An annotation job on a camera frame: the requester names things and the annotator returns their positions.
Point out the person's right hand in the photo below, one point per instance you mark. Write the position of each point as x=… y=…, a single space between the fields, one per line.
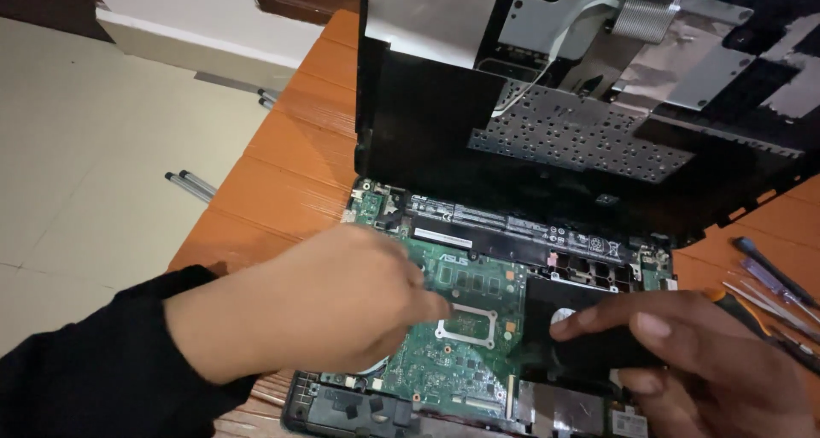
x=724 y=374

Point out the person's left hand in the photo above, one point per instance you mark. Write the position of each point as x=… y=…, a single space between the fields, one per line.
x=320 y=303

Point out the person's left fingers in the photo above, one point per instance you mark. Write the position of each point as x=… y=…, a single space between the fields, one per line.
x=410 y=297

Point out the black hard drive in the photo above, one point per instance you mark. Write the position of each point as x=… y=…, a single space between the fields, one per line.
x=544 y=355

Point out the green laptop motherboard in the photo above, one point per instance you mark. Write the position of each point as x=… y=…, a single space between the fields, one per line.
x=467 y=367

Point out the black laptop battery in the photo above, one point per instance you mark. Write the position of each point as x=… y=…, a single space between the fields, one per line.
x=512 y=230

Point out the black laptop base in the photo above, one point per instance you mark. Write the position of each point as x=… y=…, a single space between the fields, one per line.
x=359 y=412

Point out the black laptop keyboard cover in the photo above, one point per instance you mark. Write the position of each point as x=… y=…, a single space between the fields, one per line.
x=435 y=124

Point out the grey metal rod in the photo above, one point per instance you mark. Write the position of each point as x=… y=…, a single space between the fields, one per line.
x=268 y=94
x=198 y=180
x=189 y=187
x=266 y=103

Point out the orange and black screwdriver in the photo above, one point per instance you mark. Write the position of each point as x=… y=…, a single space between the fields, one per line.
x=737 y=310

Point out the silver tweezers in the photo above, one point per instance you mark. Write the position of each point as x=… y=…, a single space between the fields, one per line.
x=762 y=305

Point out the blue and black screwdriver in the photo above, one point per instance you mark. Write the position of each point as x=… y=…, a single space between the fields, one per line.
x=769 y=265

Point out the clear purple screwdriver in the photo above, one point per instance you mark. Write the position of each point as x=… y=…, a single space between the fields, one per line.
x=772 y=284

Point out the dark wooden furniture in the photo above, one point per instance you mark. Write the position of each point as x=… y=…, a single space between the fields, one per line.
x=45 y=6

